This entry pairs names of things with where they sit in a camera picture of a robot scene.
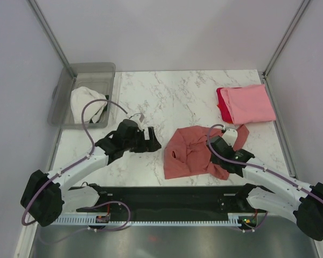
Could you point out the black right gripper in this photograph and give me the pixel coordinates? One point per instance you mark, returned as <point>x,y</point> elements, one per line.
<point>214,160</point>

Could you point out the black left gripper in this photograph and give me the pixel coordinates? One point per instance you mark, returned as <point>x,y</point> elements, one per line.
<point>146,145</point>

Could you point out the salmon red t-shirt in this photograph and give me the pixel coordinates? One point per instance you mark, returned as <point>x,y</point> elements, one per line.
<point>186,154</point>

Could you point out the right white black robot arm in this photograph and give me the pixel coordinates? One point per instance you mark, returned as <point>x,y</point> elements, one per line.
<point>297,201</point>

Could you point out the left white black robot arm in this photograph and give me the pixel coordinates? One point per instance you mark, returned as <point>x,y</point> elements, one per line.
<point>47,195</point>

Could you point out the magenta red folded t-shirt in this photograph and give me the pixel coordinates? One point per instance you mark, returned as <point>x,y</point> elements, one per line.
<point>226,117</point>

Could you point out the light pink folded t-shirt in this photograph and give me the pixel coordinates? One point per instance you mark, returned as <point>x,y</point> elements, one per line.
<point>249,104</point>

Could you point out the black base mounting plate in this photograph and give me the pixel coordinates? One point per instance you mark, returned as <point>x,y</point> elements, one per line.
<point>206,202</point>

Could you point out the grey transparent plastic bin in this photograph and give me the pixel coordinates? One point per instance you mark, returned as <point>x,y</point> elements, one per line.
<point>93,81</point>

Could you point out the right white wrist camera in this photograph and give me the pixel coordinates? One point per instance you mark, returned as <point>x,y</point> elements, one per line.
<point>229,135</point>

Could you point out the white slotted cable duct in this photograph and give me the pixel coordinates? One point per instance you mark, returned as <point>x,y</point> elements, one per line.
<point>94,219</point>

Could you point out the left aluminium frame post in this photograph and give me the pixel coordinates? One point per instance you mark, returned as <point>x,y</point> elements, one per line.
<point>37,11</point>

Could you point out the aluminium frame post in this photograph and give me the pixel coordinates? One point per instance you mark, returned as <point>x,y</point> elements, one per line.
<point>37,11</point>
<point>301,10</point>

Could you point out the right aluminium frame post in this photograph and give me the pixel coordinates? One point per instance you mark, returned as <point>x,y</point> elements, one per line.
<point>301,10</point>

